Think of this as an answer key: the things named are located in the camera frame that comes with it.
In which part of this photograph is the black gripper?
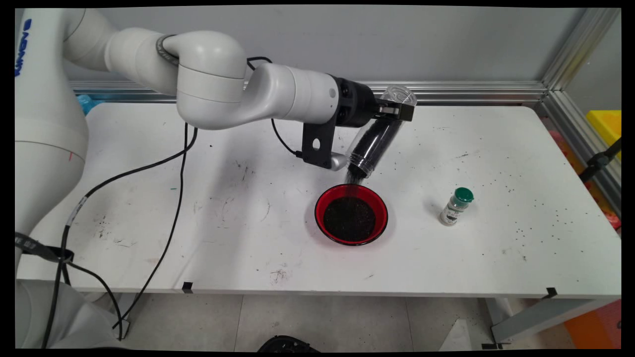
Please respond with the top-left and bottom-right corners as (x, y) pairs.
(330, 77), (415, 128)

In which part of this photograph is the clear plastic jar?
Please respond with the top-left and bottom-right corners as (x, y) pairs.
(345, 85), (418, 180)

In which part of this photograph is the spice shaker with green lid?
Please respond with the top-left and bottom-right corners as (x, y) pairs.
(439, 187), (474, 227)

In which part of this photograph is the red bowl with black rim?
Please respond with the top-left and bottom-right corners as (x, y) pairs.
(314, 183), (389, 246)

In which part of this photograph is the black tripod pole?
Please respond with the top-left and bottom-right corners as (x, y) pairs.
(578, 138), (622, 183)

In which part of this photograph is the yellow plastic block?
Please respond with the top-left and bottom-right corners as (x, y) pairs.
(586, 110), (622, 160)

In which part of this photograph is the pink red object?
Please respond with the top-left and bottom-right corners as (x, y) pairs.
(548, 130), (622, 231)

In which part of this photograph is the grey metal table leg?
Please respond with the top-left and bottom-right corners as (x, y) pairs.
(489, 297), (620, 345)

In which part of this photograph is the black round floor object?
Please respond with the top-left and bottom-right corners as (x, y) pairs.
(257, 335), (320, 353)

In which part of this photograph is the orange object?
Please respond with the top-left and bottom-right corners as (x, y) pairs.
(565, 299), (622, 349)

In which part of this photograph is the blue bottled water pack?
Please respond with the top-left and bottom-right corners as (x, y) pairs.
(74, 94), (107, 116)

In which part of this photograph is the white table leg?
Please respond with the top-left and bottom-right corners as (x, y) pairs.
(79, 293), (139, 340)

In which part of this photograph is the long aluminium frame rail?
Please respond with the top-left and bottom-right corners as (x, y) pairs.
(69, 81), (549, 105)

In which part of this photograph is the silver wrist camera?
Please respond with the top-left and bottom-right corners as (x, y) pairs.
(327, 151), (350, 172)

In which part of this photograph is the short aluminium frame rail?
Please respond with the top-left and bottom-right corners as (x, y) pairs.
(538, 89), (622, 216)

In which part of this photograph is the aluminium frame post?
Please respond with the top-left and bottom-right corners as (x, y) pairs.
(541, 7), (621, 92)

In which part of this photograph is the black velcro strap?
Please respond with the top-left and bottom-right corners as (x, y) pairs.
(156, 34), (180, 66)

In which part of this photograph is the black cable with white label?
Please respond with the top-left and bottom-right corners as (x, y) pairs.
(40, 57), (318, 348)

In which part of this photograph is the black strap with white lettering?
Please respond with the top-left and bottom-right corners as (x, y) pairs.
(15, 232), (75, 263)

